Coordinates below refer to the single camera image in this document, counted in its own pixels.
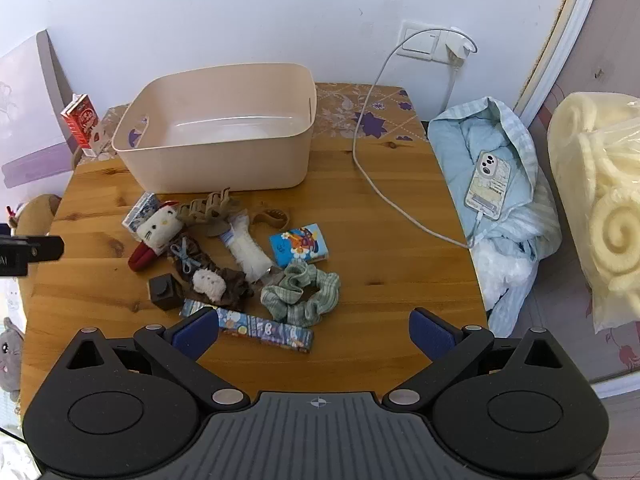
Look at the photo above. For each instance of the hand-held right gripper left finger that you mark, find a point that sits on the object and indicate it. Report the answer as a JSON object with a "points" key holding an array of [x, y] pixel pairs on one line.
{"points": [[194, 332]]}

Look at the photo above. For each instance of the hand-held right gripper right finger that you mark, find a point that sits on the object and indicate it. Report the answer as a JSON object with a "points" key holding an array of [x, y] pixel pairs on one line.
{"points": [[434, 334]]}

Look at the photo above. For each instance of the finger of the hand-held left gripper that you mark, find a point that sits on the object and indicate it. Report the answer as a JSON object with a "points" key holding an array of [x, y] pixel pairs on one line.
{"points": [[46, 248]]}

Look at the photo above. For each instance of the brown scrunchie with white plush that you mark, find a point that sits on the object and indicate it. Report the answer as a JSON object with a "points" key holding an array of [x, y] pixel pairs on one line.
{"points": [[220, 285]]}

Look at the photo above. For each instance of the clear packet with white item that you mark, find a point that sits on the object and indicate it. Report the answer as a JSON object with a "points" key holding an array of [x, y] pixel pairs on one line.
{"points": [[247, 250]]}

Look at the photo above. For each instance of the large tan hair claw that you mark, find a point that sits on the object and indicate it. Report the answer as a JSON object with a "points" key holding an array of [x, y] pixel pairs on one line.
{"points": [[210, 210]]}

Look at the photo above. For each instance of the beige plastic storage bin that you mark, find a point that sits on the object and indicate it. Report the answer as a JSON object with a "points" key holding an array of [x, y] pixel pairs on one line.
{"points": [[210, 160]]}

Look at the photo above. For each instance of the dark brown cube box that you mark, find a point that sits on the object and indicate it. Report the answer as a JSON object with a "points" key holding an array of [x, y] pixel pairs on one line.
{"points": [[164, 294]]}

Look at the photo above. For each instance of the long blue cartoon packet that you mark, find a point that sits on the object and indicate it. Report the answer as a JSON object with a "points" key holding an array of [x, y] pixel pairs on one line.
{"points": [[265, 332]]}

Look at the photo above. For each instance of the wooden desk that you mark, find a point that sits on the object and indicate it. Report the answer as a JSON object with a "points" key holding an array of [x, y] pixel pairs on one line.
{"points": [[375, 270]]}

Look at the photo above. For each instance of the grey plush toy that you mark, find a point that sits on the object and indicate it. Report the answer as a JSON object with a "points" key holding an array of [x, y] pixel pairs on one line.
{"points": [[9, 355]]}

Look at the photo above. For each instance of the blue patterned tissue packet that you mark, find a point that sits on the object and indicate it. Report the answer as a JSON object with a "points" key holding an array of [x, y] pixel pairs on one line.
{"points": [[141, 207]]}

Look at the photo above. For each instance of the white cat plush hair clip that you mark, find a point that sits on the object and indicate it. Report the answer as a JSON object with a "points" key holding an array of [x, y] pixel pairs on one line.
{"points": [[157, 232]]}

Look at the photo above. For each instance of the green plaid scrunchie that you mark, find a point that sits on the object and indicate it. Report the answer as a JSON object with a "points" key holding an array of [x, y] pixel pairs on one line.
{"points": [[300, 295]]}

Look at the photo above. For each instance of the small white carton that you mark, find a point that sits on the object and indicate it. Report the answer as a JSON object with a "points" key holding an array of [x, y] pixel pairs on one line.
{"points": [[102, 137]]}

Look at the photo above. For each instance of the light blue quilt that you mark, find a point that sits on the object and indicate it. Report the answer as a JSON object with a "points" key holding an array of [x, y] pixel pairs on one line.
{"points": [[520, 240]]}

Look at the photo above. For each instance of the red and white milk carton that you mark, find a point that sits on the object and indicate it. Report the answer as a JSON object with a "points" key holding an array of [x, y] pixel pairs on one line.
{"points": [[80, 122]]}

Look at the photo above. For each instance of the blue orange cartoon tissue packet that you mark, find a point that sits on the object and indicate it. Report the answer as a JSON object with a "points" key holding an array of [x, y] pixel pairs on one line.
{"points": [[300, 244]]}

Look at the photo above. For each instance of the purple and white box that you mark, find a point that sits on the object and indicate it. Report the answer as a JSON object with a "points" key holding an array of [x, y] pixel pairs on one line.
{"points": [[30, 110]]}

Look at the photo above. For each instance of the small tan hair claw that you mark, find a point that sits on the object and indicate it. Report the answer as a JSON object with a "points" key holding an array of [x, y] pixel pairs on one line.
{"points": [[272, 216]]}

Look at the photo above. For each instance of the smartphone in clear case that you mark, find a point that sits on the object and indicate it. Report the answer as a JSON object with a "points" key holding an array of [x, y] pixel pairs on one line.
{"points": [[487, 182]]}

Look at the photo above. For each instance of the cream rolled blanket in bag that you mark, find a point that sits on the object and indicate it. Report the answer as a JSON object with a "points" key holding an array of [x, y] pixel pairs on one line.
{"points": [[605, 200]]}

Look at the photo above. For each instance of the purple floral table mat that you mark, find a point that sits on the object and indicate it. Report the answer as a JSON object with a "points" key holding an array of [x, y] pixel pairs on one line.
{"points": [[370, 112]]}

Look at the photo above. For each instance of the white charger plug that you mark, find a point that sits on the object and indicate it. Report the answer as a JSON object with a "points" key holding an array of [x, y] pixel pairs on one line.
{"points": [[460, 42]]}

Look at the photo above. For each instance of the white wall socket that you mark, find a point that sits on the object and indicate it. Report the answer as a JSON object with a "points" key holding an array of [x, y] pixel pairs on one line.
{"points": [[420, 40]]}

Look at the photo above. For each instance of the white curved frame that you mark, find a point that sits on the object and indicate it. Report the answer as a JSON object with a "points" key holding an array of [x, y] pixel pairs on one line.
{"points": [[565, 40]]}

